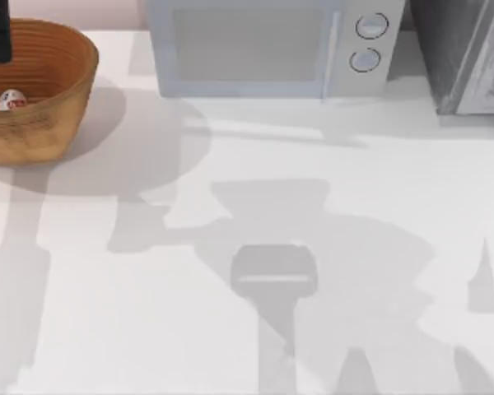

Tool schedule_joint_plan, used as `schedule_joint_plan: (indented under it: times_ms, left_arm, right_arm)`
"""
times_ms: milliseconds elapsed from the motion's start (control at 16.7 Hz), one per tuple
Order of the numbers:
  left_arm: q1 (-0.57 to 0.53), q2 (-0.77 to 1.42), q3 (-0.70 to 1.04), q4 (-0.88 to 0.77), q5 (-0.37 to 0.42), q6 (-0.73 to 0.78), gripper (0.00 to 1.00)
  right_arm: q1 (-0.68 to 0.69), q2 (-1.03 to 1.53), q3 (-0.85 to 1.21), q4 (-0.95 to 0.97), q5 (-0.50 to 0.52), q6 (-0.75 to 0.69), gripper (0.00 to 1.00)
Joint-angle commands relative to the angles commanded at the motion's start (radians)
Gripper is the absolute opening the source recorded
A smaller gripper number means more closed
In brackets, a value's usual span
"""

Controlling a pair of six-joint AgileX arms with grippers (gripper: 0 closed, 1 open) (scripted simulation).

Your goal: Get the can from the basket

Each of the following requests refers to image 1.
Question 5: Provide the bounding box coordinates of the white and red small can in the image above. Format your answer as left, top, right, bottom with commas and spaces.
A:
0, 88, 27, 113

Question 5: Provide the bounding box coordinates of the wooden basket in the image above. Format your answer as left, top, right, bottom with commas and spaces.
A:
0, 17, 100, 167

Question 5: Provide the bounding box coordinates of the microwave oven door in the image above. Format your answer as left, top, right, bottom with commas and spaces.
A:
147, 0, 339, 100

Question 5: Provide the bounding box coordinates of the round microwave knob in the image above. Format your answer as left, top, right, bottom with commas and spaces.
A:
348, 46, 382, 75
354, 12, 390, 40

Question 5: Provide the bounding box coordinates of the pale microwave oven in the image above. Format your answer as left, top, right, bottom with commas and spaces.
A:
142, 0, 408, 100

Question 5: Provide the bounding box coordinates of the grey cabinet door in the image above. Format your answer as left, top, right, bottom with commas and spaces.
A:
454, 0, 494, 116

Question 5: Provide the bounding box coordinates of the microwave door handle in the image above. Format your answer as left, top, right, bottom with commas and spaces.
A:
321, 11, 341, 100

